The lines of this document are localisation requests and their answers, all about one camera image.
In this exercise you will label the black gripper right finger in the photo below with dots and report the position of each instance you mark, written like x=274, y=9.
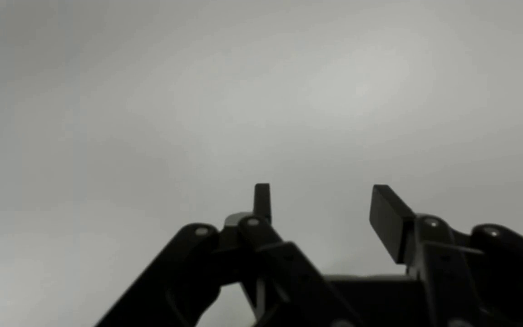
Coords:
x=391, y=220

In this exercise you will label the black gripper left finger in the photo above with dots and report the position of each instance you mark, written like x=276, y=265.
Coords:
x=262, y=202

